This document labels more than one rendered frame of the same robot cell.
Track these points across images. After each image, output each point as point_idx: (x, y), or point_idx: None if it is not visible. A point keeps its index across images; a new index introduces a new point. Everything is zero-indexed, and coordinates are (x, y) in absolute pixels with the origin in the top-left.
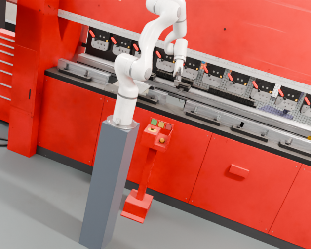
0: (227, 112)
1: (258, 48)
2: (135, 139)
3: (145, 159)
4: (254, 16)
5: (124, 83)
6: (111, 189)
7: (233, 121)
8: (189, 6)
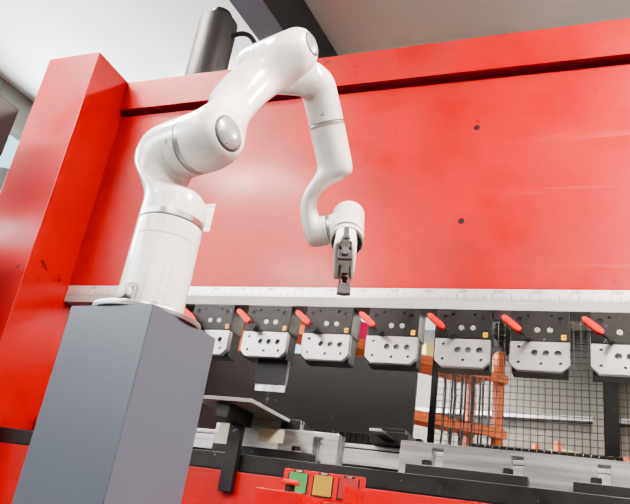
0: None
1: (563, 237)
2: (198, 400)
3: None
4: (524, 176)
5: (159, 179)
6: None
7: (571, 469)
8: (366, 198)
